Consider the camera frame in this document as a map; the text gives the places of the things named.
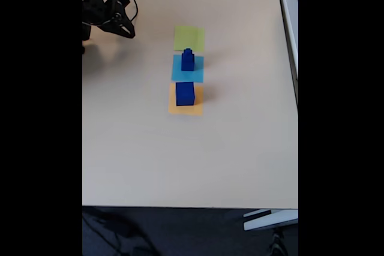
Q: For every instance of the medium blue cube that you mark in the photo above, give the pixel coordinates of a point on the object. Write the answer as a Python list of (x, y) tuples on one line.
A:
[(187, 64)]

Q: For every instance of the large blue cube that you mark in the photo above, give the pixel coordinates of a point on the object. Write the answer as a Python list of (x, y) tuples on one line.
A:
[(185, 95)]

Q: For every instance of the green paper square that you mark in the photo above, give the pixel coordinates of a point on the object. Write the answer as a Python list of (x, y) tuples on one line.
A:
[(189, 37)]

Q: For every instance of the light blue paper square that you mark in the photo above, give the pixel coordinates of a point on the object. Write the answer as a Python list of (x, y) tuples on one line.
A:
[(177, 73)]

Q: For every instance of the orange paper square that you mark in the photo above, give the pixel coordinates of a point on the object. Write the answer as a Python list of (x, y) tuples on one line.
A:
[(172, 109)]

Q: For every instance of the small blue cube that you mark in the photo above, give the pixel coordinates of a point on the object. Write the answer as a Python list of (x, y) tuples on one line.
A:
[(188, 51)]

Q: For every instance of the white side desk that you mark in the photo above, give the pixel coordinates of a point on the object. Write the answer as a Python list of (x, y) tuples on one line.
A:
[(289, 28)]

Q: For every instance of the white table leg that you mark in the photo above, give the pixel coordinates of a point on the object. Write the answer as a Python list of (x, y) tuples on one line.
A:
[(270, 221)]

